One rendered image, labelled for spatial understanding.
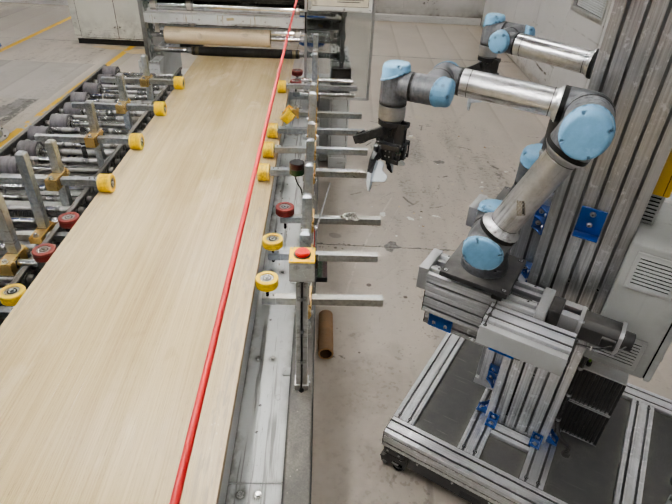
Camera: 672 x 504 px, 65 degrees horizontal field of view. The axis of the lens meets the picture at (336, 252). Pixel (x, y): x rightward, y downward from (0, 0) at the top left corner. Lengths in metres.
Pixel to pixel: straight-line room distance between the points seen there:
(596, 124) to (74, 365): 1.49
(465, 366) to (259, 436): 1.19
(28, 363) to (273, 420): 0.73
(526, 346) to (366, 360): 1.31
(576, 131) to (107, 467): 1.34
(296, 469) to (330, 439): 0.93
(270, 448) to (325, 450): 0.77
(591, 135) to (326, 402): 1.78
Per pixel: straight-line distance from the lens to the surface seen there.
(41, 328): 1.86
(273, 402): 1.85
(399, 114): 1.49
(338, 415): 2.60
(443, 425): 2.37
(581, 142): 1.38
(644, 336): 1.93
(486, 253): 1.54
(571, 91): 1.52
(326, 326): 2.89
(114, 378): 1.62
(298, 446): 1.64
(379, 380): 2.76
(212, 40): 4.43
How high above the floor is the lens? 2.05
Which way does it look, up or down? 35 degrees down
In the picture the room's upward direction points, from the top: 3 degrees clockwise
